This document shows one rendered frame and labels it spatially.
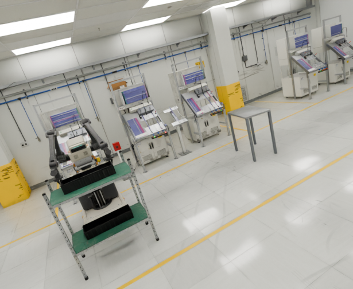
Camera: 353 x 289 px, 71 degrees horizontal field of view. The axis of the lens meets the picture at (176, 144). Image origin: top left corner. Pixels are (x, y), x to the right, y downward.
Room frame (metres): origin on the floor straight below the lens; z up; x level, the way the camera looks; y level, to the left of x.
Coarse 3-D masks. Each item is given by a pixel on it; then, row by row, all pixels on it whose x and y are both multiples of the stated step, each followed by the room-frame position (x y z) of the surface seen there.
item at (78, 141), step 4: (80, 136) 3.10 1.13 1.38; (68, 140) 3.06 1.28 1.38; (72, 140) 3.06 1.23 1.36; (76, 140) 3.06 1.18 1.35; (80, 140) 3.06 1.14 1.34; (68, 144) 3.01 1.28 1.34; (72, 144) 3.01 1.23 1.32; (76, 144) 3.01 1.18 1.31; (80, 144) 3.03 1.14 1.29; (84, 144) 3.06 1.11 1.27; (68, 148) 2.99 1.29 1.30; (72, 148) 3.00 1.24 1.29; (76, 148) 3.03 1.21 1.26; (80, 148) 3.06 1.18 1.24; (84, 148) 3.10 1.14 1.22; (72, 152) 3.04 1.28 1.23
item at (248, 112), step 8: (232, 112) 4.35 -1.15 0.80; (240, 112) 4.19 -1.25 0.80; (248, 112) 4.05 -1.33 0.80; (256, 112) 3.91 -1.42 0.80; (264, 112) 3.86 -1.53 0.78; (248, 120) 3.81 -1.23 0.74; (232, 128) 4.46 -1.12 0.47; (248, 128) 3.80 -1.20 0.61; (272, 128) 3.87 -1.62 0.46; (232, 136) 4.48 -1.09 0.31; (272, 136) 3.87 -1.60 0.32
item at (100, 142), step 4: (88, 120) 2.88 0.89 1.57; (84, 124) 2.83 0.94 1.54; (88, 124) 2.83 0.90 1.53; (88, 128) 2.80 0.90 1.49; (92, 128) 2.80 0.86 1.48; (92, 132) 2.76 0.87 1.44; (96, 136) 2.73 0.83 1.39; (96, 140) 2.71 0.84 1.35; (100, 140) 2.69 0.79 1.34; (100, 144) 2.66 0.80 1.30; (104, 144) 2.67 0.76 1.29
